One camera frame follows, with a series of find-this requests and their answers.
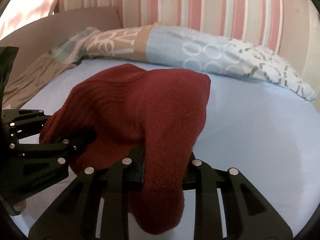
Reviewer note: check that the patterned blue brown duvet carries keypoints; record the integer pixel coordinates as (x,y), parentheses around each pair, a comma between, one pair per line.
(189,49)

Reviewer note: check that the light blue bed sheet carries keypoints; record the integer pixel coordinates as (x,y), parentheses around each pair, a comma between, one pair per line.
(268,133)

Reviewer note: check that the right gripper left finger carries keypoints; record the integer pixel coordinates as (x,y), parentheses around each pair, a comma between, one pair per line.
(94,205)

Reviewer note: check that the bright pink curtain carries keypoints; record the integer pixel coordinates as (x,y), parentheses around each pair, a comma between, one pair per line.
(19,13)

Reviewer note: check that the folded brown garment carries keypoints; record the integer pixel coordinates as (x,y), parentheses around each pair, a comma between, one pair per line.
(39,73)

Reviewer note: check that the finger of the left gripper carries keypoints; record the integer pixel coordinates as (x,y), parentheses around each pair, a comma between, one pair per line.
(32,168)
(18,124)

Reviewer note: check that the red knit sweater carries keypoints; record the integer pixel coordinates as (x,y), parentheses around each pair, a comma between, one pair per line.
(161,110)

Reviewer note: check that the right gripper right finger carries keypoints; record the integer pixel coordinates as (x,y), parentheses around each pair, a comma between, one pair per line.
(228,206)

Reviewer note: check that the plaid green pink pillow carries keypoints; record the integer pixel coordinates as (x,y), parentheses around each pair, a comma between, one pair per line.
(71,51)

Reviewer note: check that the pink upholstered headboard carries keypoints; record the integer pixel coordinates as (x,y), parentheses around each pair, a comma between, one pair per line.
(42,35)

